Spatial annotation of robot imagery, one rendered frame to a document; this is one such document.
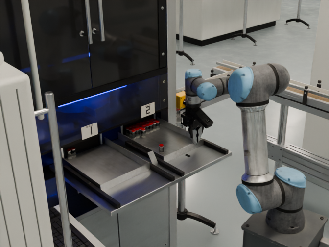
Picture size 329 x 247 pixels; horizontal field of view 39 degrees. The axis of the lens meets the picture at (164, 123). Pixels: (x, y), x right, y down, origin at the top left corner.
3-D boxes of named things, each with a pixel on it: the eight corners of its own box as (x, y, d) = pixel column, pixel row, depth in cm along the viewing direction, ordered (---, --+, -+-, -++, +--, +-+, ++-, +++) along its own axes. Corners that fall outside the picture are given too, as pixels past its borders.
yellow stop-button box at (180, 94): (171, 105, 250) (171, 93, 247) (180, 102, 254) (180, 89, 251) (180, 110, 245) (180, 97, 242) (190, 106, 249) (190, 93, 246)
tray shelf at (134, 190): (49, 168, 211) (48, 165, 210) (164, 123, 253) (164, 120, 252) (111, 216, 179) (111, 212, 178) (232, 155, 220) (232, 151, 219)
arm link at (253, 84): (286, 211, 172) (278, 63, 160) (251, 221, 167) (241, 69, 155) (267, 201, 183) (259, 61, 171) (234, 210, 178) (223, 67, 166)
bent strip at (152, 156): (147, 163, 210) (147, 152, 208) (152, 161, 212) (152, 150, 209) (169, 176, 201) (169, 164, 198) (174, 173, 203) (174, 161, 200)
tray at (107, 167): (58, 161, 213) (57, 154, 212) (105, 143, 229) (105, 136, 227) (101, 192, 190) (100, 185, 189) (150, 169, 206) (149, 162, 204)
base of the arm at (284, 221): (310, 219, 187) (313, 198, 183) (295, 239, 176) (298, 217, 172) (275, 206, 195) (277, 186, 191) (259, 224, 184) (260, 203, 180)
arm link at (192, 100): (205, 93, 211) (192, 98, 206) (205, 103, 213) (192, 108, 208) (193, 89, 216) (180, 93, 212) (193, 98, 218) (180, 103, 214)
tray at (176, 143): (118, 138, 233) (117, 132, 232) (157, 122, 249) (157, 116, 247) (163, 163, 210) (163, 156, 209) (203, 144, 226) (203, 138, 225)
